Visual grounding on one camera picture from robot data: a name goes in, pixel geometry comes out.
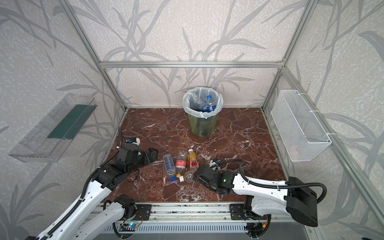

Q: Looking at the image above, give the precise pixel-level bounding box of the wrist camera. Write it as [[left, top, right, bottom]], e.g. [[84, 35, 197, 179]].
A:
[[209, 159, 221, 170], [117, 138, 141, 163]]

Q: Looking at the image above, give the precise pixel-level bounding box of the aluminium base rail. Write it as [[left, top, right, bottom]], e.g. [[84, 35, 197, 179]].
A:
[[86, 201, 314, 233]]

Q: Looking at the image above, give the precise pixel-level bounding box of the clear ribbed bottle blue cap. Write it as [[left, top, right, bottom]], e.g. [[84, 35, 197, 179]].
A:
[[163, 154, 177, 182]]

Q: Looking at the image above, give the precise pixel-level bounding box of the clear acrylic wall shelf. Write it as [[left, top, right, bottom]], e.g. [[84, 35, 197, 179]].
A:
[[9, 94, 98, 163]]

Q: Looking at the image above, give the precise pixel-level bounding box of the green circuit board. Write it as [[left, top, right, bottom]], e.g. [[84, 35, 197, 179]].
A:
[[120, 222, 142, 232]]

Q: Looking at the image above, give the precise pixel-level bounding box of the orange drink bottle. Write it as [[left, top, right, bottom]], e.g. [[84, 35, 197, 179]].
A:
[[188, 149, 199, 170]]

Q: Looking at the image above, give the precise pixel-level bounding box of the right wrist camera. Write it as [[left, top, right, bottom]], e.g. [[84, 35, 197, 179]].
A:
[[209, 159, 221, 170]]

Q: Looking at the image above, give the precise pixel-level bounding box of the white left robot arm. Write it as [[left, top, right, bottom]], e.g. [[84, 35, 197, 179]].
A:
[[27, 144, 159, 240]]

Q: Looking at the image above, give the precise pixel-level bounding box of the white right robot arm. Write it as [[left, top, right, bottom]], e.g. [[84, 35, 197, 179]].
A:
[[192, 166, 324, 227]]

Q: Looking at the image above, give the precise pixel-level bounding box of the clear bottle red label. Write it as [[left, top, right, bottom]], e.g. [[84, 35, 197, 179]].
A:
[[175, 151, 188, 178]]

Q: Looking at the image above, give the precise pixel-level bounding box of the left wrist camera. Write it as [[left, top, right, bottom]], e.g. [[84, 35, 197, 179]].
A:
[[117, 138, 141, 163]]

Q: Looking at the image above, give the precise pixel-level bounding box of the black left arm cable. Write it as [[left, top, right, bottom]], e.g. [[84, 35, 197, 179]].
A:
[[38, 127, 125, 240]]

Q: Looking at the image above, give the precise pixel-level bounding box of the clear bottle white cap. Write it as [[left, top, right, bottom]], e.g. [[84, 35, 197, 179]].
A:
[[179, 169, 197, 183]]

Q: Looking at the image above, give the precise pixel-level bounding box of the white plastic bin liner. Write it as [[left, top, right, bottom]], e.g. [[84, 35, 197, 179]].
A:
[[183, 87, 224, 119]]

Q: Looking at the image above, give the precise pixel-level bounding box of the white wire mesh basket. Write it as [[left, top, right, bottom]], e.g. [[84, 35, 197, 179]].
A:
[[271, 90, 332, 162]]

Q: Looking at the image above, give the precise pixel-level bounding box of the clear bottle blue white label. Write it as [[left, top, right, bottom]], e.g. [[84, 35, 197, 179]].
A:
[[193, 95, 207, 112]]

